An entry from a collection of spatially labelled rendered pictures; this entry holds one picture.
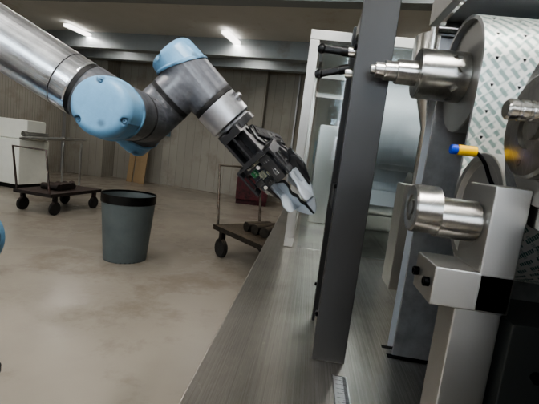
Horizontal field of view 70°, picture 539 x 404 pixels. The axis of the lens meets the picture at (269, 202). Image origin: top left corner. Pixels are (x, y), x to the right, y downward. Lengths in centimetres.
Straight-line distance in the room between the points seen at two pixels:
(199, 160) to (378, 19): 946
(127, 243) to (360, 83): 339
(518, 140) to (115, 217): 358
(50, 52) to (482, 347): 55
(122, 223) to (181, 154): 659
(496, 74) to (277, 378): 47
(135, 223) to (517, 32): 348
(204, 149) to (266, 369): 941
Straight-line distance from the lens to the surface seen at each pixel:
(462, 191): 49
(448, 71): 55
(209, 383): 56
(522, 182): 36
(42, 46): 57
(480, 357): 38
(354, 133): 57
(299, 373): 60
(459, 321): 36
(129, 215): 372
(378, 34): 59
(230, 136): 61
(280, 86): 943
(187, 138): 1013
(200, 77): 63
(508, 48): 53
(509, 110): 30
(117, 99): 49
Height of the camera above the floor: 121
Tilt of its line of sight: 8 degrees down
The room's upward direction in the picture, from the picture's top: 7 degrees clockwise
